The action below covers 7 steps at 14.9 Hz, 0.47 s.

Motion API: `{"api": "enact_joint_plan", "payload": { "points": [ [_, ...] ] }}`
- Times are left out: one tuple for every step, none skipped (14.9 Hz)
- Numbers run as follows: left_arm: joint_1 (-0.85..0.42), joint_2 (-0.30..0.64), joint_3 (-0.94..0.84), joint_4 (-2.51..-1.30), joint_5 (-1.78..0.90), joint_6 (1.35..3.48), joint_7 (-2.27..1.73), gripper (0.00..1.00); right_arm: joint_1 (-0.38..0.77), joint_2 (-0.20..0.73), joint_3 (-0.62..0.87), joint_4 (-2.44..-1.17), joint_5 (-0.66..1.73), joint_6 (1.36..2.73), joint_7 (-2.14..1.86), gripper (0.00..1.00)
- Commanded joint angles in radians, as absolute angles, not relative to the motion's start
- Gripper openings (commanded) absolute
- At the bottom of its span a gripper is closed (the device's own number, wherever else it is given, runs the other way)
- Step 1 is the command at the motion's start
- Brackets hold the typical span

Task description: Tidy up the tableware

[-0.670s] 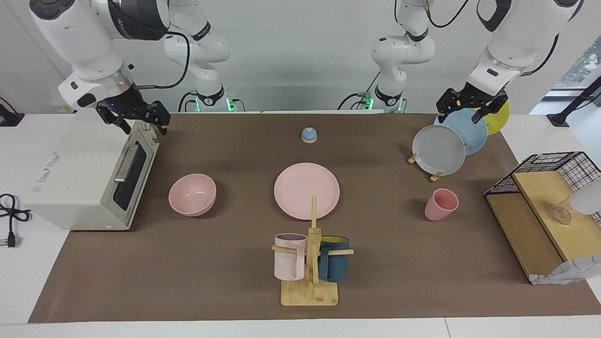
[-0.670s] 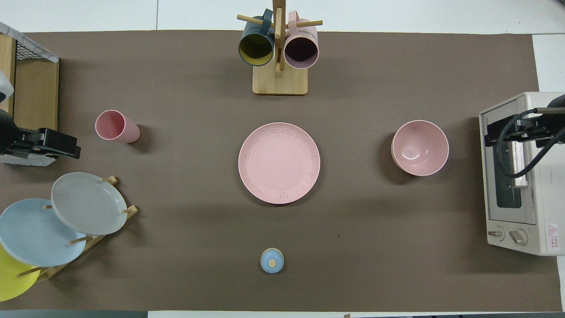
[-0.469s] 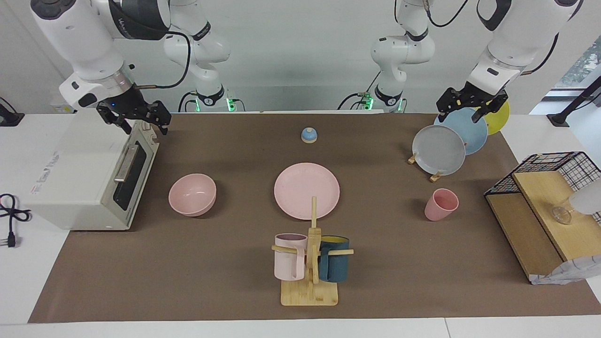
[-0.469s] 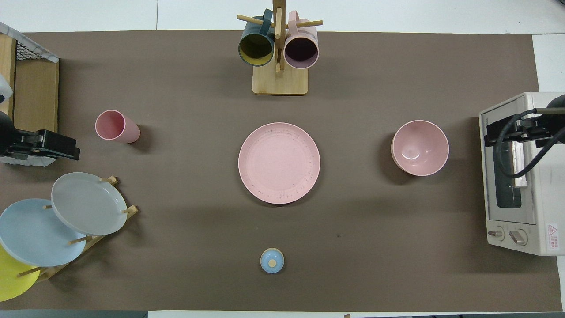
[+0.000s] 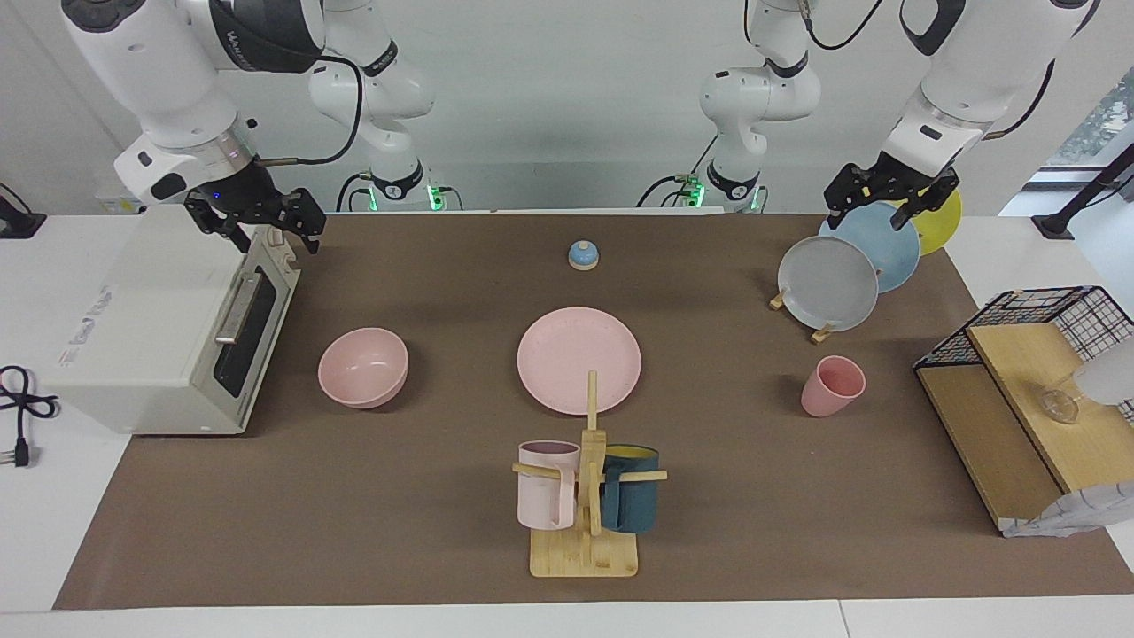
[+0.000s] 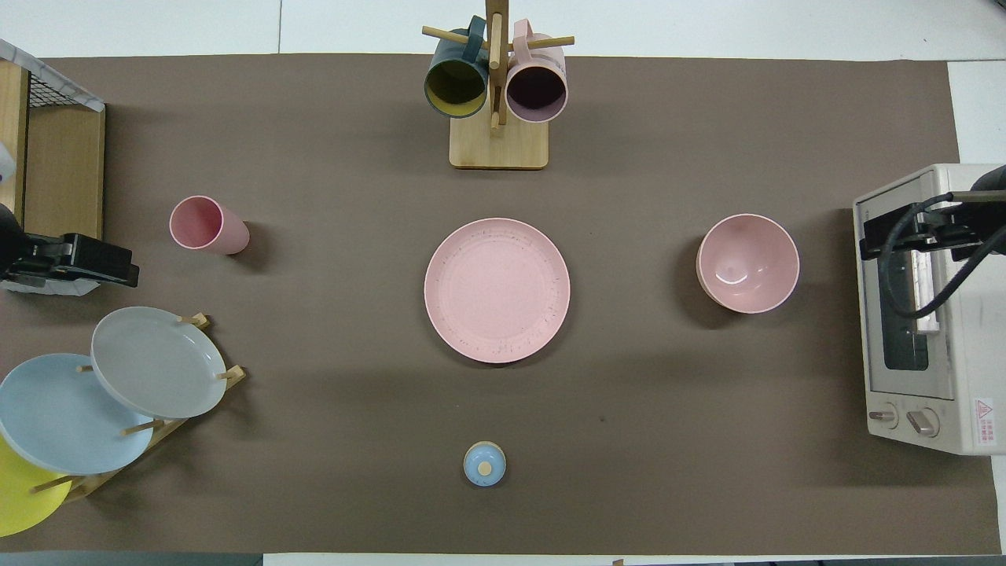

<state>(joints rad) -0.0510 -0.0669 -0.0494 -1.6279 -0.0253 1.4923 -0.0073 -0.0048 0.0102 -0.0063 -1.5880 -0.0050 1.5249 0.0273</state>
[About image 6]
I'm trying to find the marble patterned white board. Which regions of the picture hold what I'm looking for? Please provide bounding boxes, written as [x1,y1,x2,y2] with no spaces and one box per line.
[0,38,106,112]

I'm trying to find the grey plate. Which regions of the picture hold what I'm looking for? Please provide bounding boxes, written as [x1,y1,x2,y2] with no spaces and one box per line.
[90,306,229,420]

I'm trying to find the wooden shelf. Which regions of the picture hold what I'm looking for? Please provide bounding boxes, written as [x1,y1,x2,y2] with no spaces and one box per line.
[0,59,107,241]

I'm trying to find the brown table mat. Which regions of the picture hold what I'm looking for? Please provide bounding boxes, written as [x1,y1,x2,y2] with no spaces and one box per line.
[0,53,1003,555]

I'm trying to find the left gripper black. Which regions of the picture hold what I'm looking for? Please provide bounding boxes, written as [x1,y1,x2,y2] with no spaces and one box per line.
[20,233,141,289]

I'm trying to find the pale pink mug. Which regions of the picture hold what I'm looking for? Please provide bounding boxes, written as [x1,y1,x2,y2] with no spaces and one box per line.
[505,19,568,124]

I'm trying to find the wooden plate rack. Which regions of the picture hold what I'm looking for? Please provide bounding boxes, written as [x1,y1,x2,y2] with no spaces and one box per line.
[31,312,247,504]

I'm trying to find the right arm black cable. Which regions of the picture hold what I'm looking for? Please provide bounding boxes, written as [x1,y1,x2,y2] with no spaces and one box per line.
[878,192,1006,320]

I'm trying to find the wooden mug tree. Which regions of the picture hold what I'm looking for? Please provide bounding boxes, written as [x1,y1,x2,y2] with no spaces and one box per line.
[421,0,575,171]

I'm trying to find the dark teal mug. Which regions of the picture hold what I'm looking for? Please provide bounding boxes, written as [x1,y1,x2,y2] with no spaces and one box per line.
[424,16,490,119]

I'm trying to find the light blue plate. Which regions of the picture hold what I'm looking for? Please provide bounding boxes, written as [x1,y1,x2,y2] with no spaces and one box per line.
[0,353,156,476]

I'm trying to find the pink bowl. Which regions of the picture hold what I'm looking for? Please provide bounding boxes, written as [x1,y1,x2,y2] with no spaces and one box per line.
[696,213,801,315]

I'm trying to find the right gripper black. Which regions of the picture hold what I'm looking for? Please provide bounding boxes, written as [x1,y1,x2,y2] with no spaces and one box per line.
[861,192,1006,263]

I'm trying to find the pink speckled plate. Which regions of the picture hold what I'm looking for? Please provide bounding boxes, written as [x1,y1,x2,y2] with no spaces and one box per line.
[424,218,571,365]

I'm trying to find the black wire mesh basket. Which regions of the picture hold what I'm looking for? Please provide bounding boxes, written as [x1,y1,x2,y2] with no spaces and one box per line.
[28,69,105,112]

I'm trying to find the beige toaster oven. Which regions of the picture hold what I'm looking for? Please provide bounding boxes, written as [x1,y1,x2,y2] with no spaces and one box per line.
[853,163,1006,456]

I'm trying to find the yellow plate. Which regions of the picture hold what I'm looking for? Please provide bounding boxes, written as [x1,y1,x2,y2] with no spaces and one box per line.
[0,436,73,538]

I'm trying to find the pink handleless cup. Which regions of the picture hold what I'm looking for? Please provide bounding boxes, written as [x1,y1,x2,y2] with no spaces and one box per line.
[169,195,251,255]

